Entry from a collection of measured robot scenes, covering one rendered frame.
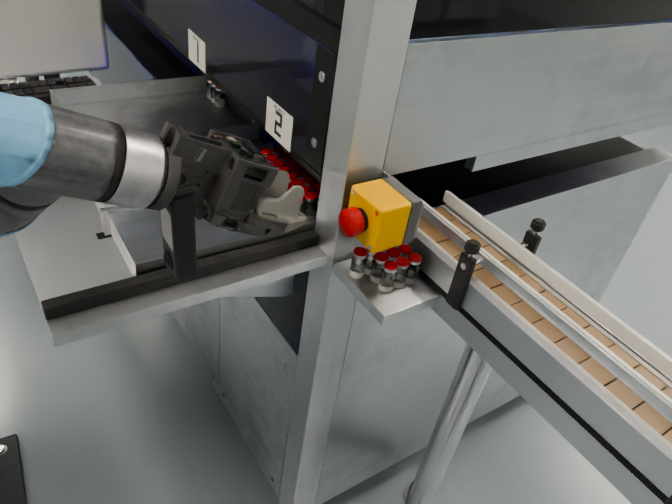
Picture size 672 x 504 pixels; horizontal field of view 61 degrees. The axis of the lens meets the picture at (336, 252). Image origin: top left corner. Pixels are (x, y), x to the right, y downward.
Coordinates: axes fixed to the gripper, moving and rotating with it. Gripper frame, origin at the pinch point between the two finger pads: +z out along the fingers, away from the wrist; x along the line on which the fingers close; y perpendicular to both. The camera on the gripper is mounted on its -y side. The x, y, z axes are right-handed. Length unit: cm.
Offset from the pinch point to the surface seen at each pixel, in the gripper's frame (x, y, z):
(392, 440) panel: 6, -56, 69
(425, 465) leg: -14, -38, 46
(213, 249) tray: 12.1, -12.6, 0.0
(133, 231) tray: 24.0, -18.3, -6.0
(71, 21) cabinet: 108, -9, 2
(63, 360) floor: 87, -102, 24
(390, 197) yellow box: -1.1, 6.9, 12.4
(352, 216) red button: -0.7, 2.7, 8.2
